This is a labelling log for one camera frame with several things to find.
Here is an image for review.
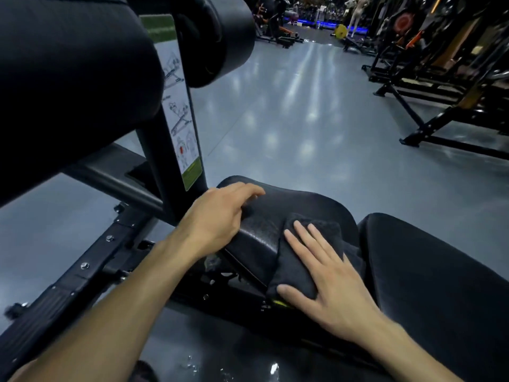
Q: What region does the black cleaning cloth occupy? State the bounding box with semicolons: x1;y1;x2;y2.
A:
266;212;367;303

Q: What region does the row of dark gym machines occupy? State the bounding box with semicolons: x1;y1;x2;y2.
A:
360;0;509;101

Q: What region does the person's right hand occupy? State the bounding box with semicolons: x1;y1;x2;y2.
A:
276;220;385;343

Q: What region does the person's left forearm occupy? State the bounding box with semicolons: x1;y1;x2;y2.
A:
7;231;199;382

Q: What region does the person's left hand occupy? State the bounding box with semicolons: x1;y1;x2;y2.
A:
174;181;266;261

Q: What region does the red round weight plate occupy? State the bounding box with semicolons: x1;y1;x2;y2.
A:
393;12;415;34

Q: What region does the black bench seat pad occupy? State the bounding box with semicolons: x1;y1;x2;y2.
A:
217;175;361;292

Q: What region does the black bench machine frame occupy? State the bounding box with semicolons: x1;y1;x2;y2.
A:
0;13;382;378

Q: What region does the person's right forearm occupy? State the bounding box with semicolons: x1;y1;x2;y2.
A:
357;314;465;382

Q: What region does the orange and black gym machine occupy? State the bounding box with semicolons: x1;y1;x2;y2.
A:
253;0;306;49

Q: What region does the white exercise instruction label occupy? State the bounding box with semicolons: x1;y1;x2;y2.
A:
140;14;204;192

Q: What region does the small black roller pad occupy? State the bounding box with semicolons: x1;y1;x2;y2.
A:
173;0;257;89

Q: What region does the black bench back pad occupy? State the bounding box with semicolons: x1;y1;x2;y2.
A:
357;212;509;382

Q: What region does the large black roller pad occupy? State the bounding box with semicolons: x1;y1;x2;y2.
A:
0;0;165;208

